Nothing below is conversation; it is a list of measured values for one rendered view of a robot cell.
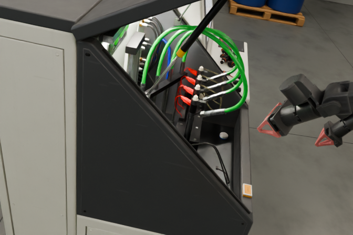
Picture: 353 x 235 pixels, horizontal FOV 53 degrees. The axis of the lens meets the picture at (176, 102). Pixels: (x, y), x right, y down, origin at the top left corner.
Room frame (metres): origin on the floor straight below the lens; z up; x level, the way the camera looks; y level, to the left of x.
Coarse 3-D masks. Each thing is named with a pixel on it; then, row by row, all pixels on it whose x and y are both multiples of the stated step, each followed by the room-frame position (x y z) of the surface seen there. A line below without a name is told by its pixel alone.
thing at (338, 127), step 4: (340, 120) 1.18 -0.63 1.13; (328, 124) 1.20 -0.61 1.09; (332, 124) 1.21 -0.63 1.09; (336, 124) 1.17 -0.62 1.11; (340, 124) 1.15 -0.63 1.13; (344, 124) 1.15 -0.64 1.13; (332, 128) 1.16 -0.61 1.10; (336, 128) 1.15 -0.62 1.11; (340, 128) 1.15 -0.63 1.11; (344, 128) 1.14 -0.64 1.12; (348, 128) 1.14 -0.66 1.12; (332, 132) 1.15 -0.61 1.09; (336, 132) 1.14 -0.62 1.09; (340, 132) 1.14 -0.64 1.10; (344, 132) 1.14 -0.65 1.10; (348, 132) 1.14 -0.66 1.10; (328, 136) 1.13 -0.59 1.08; (332, 136) 1.12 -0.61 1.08; (336, 136) 1.14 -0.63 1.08; (340, 136) 1.14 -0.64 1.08; (336, 140) 1.12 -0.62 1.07; (340, 140) 1.13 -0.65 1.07; (340, 144) 1.12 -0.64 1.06
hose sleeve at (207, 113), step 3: (207, 111) 1.01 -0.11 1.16; (210, 111) 1.01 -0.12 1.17; (213, 111) 1.00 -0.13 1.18; (216, 111) 1.00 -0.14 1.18; (219, 111) 0.99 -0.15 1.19; (222, 111) 0.99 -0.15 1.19; (204, 114) 1.01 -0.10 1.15; (207, 114) 1.01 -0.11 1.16; (210, 114) 1.00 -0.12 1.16; (213, 114) 1.00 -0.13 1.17; (216, 114) 1.00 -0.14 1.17
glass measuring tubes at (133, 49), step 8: (136, 32) 1.27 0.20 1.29; (136, 40) 1.20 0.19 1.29; (128, 48) 1.14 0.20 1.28; (136, 48) 1.14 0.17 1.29; (128, 56) 1.14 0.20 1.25; (136, 56) 1.19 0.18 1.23; (128, 64) 1.16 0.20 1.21; (136, 64) 1.22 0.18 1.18; (128, 72) 1.15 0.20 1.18; (136, 72) 1.22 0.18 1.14; (136, 80) 1.25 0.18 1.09
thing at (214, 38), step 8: (168, 32) 1.09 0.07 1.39; (208, 32) 1.04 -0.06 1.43; (160, 40) 1.11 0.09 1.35; (216, 40) 1.02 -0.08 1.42; (152, 48) 1.11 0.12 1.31; (224, 48) 1.01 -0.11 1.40; (232, 56) 1.00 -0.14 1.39; (240, 64) 0.99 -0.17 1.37; (144, 72) 1.12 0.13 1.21; (240, 72) 0.98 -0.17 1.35; (144, 80) 1.12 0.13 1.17; (240, 104) 0.97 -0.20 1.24
